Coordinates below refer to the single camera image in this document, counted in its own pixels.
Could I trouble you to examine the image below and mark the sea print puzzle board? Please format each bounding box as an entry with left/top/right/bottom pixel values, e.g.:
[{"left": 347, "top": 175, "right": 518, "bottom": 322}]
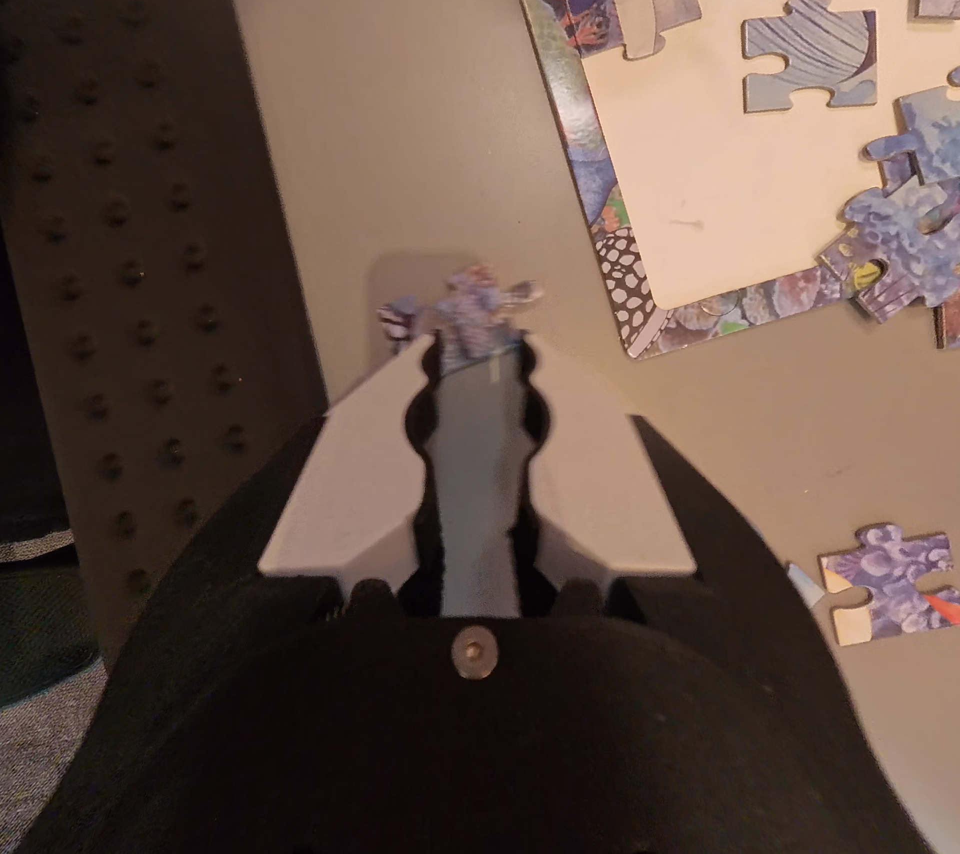
[{"left": 487, "top": 0, "right": 960, "bottom": 360}]

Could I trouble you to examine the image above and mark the mottled lavender yellow fish piece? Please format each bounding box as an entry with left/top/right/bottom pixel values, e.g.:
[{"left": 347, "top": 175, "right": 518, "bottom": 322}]
[{"left": 821, "top": 182, "right": 960, "bottom": 324}]

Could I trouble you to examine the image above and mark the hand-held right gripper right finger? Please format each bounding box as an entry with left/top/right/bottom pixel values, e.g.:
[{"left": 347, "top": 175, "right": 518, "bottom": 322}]
[{"left": 513, "top": 332, "right": 700, "bottom": 619}]

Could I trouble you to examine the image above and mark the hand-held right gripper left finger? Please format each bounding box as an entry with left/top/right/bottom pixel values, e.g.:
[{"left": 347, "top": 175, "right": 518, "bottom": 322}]
[{"left": 257, "top": 332, "right": 447, "bottom": 619}]

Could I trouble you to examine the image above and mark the lavender coral orange puzzle piece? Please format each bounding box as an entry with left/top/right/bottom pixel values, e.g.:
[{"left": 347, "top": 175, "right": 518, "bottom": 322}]
[{"left": 817, "top": 524, "right": 960, "bottom": 647}]

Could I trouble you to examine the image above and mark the light blue anemone puzzle piece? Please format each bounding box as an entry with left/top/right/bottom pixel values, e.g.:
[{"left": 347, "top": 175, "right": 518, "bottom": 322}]
[{"left": 858, "top": 85, "right": 960, "bottom": 195}]

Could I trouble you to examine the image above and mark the grey perforated panel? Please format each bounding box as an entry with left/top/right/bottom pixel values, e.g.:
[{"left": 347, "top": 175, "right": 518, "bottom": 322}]
[{"left": 0, "top": 0, "right": 331, "bottom": 645}]

